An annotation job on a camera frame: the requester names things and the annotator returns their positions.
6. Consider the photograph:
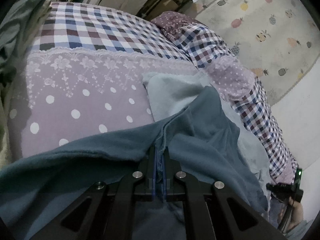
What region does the blue sweatshirt garment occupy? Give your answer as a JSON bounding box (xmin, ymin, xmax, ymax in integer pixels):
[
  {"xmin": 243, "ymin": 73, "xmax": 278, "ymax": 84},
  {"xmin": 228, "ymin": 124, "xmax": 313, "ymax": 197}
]
[{"xmin": 1, "ymin": 87, "xmax": 268, "ymax": 239}]

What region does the person's right hand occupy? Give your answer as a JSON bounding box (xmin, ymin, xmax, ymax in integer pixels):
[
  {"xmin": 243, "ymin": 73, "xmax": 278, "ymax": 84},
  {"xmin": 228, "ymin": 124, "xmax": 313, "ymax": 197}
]
[{"xmin": 287, "ymin": 197, "xmax": 304, "ymax": 232}]

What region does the light grey-blue garment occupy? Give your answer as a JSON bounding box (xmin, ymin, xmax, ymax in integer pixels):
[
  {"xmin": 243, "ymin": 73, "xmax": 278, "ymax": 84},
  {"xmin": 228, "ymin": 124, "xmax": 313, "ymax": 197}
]
[{"xmin": 143, "ymin": 72, "xmax": 271, "ymax": 202}]

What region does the plaid rolled quilt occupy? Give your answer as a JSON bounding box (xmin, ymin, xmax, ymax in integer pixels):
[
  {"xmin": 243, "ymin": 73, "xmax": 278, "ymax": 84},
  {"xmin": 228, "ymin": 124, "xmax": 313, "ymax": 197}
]
[{"xmin": 151, "ymin": 11, "xmax": 298, "ymax": 184}]

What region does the purple polka dot bedsheet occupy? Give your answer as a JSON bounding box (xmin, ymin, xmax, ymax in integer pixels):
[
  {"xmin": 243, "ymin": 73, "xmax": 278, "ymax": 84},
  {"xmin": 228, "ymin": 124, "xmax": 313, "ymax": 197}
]
[{"xmin": 8, "ymin": 3, "xmax": 196, "ymax": 159}]

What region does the folded dark green garment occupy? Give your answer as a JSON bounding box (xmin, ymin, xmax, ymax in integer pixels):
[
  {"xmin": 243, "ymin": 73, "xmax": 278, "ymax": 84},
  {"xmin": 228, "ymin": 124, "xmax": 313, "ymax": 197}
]
[{"xmin": 1, "ymin": 0, "xmax": 52, "ymax": 85}]

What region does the pineapple print wall cloth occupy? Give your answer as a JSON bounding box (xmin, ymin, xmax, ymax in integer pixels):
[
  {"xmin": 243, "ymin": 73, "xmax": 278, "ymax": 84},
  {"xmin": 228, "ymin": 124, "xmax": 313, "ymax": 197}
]
[{"xmin": 187, "ymin": 0, "xmax": 319, "ymax": 105}]

